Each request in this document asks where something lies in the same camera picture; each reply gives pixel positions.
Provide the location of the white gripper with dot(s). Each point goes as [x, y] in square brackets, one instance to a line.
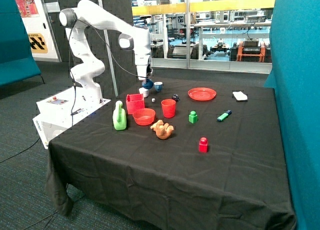
[143, 67]

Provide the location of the blue ball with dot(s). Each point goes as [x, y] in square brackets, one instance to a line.
[147, 83]

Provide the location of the red plastic bowl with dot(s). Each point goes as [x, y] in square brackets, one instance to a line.
[144, 116]

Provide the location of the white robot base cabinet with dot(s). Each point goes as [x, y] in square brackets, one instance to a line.
[55, 112]

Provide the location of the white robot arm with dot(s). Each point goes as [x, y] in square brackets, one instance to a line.
[88, 14]

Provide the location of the red square pot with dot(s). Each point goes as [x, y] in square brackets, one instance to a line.
[134, 102]

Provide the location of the small black ball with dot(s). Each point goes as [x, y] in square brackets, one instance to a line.
[175, 97]

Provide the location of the blue and white cup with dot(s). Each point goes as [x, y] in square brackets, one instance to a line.
[158, 86]

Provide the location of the white small cup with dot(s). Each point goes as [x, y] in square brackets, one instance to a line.
[144, 92]

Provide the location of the red plastic cup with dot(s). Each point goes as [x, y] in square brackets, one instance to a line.
[168, 108]

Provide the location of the red plastic plate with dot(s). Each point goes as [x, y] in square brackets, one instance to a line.
[202, 93]

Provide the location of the brown teddy bear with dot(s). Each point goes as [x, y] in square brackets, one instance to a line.
[162, 130]

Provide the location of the green toy block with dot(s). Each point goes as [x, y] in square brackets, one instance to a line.
[193, 117]

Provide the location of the black marker pen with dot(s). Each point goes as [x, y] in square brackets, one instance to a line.
[77, 111]

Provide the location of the green highlighter marker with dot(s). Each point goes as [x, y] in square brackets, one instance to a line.
[223, 116]

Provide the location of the yellow black warning sign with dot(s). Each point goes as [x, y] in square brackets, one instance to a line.
[37, 43]

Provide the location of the black tablecloth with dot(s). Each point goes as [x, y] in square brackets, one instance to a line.
[240, 183]

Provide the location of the white folded cloth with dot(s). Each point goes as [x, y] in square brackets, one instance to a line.
[240, 96]

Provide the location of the red toy block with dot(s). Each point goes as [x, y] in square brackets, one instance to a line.
[203, 145]

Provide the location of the teal sofa bench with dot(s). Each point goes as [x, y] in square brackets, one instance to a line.
[16, 60]

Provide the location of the red wall poster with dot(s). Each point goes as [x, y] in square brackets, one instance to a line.
[27, 8]

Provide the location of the teal partition wall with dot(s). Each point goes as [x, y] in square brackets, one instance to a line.
[295, 77]

